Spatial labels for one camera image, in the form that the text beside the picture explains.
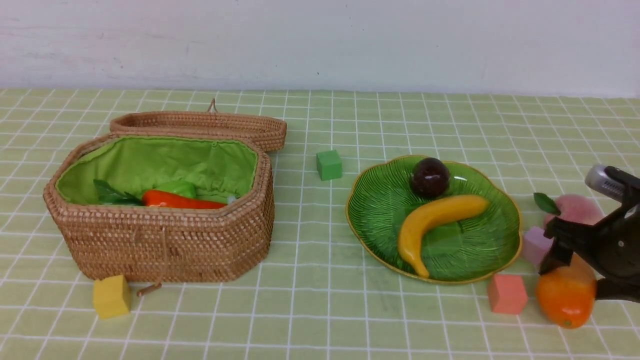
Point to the pink peach with leaf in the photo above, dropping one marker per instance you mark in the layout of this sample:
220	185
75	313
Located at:
574	208

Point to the green foam cube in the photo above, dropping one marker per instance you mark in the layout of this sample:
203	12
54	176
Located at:
329	165

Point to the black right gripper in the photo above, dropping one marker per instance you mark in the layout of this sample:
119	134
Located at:
610	247

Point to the green cucumber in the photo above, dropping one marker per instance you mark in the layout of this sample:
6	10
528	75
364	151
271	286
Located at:
179	187

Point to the green checkered tablecloth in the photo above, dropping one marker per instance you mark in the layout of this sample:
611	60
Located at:
318	295

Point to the salmon foam cube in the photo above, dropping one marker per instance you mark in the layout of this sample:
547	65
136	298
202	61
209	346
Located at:
507	294

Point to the green fabric basket lining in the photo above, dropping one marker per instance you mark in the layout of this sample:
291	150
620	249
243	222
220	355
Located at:
219	169

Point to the yellow foam cube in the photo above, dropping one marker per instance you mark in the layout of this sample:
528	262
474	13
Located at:
111	297

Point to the woven wicker basket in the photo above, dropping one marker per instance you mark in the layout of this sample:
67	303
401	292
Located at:
159	244

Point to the orange mango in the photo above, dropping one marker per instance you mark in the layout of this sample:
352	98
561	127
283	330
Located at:
566	295

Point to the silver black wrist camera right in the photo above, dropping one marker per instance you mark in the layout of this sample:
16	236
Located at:
614	183

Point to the pink foam cube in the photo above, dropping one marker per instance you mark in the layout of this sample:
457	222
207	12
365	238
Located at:
535	246

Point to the yellow banana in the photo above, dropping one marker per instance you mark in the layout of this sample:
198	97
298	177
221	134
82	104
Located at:
429	216

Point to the purple mangosteen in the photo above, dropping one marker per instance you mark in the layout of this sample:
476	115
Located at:
430	178

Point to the orange red pepper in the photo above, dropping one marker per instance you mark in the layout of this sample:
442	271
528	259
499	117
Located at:
163	199

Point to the green glass leaf plate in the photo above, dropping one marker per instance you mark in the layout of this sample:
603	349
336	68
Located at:
461	252

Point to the woven wicker basket lid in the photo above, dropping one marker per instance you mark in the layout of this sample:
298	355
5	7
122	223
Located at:
268	133

